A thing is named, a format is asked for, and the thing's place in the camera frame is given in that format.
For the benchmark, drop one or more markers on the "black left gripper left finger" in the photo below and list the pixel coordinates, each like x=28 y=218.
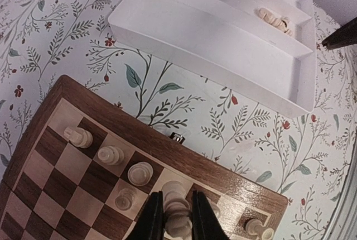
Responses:
x=150 y=224

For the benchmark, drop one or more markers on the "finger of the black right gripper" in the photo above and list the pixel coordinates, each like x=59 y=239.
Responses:
x=344 y=36

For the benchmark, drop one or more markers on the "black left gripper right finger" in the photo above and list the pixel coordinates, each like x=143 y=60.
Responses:
x=205 y=224

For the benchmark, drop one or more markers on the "cream chess piece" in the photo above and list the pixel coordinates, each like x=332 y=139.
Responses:
x=111 y=155
x=79 y=137
x=140 y=173

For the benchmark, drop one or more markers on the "pile of cream chess pieces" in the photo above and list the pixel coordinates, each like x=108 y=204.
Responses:
x=280 y=23

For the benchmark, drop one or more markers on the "wooden chess board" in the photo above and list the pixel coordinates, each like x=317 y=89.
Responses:
x=54 y=190

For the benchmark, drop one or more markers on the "white three-compartment plastic tray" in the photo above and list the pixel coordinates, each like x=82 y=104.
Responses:
x=226 y=42

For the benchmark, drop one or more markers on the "floral patterned table mat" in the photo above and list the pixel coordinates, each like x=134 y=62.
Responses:
x=306 y=159

